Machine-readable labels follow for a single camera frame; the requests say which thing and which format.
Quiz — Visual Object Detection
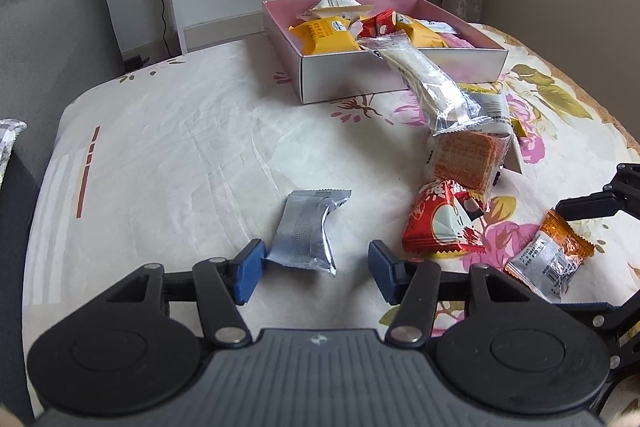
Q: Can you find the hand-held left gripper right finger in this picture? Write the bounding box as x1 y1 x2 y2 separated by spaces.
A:
368 241 536 349

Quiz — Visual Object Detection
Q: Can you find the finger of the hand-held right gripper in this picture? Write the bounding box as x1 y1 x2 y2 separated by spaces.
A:
555 163 640 221
552 301 640 358

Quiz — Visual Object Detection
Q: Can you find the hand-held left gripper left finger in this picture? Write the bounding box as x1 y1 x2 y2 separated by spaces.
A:
102 238 264 349

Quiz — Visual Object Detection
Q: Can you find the orange snack packet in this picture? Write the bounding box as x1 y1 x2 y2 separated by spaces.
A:
504 208 596 299

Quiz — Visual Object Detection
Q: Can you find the matte silver snack packet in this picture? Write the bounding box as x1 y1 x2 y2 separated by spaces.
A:
264 189 352 278

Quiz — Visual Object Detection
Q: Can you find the red snack packet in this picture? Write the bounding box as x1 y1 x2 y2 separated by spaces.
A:
401 178 492 261
360 9 399 39

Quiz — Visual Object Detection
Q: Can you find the white packet with orange wafers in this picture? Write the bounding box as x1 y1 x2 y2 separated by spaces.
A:
431 89 524 198

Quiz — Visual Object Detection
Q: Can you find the glossy yellow snack packet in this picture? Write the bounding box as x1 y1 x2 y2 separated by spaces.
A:
459 82 527 138

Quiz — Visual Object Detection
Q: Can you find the clear rice cracker packet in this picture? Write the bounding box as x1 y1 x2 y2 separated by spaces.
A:
356 32 495 136

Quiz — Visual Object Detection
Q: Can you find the pink cardboard box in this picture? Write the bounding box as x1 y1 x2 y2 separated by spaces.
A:
262 0 510 104

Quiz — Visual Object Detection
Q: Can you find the plain yellow snack packet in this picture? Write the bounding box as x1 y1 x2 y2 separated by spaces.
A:
398 18 451 49

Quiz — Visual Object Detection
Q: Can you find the large yellow snack packet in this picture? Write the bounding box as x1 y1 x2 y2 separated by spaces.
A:
289 19 367 56

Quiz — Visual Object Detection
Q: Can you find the floral blanket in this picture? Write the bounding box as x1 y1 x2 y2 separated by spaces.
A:
22 23 640 358

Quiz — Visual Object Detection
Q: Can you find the grey checkered pillow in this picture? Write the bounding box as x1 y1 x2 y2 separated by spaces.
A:
0 119 28 180

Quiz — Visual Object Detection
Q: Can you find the grey sofa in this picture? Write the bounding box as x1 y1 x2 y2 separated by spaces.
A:
0 0 126 188

